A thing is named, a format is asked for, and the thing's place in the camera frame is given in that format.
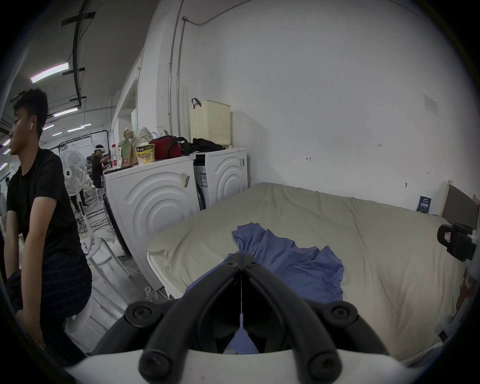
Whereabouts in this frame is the small white washing machine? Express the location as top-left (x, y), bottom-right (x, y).
top-left (189, 97), bottom-right (250, 211)

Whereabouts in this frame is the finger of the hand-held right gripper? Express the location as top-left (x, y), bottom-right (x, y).
top-left (436, 223), bottom-right (479, 262)

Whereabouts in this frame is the white standing fan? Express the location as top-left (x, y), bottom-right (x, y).
top-left (59, 148), bottom-right (91, 226)

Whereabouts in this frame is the padded grey headboard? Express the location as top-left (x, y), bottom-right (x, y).
top-left (441, 180), bottom-right (480, 230)

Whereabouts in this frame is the blue shirt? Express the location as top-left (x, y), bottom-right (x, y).
top-left (185, 222), bottom-right (345, 355)

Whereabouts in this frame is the large white washing machine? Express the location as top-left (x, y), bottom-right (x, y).
top-left (103, 127), bottom-right (202, 280)

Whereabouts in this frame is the white plastic chair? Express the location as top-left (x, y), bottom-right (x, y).
top-left (64, 235), bottom-right (133, 332)

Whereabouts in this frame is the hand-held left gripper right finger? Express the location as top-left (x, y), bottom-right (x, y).
top-left (243, 253), bottom-right (391, 377)

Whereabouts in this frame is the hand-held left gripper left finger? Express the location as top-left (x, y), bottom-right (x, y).
top-left (92, 253), bottom-right (244, 376)

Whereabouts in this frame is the bed with beige sheet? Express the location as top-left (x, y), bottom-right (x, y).
top-left (146, 182), bottom-right (478, 367)

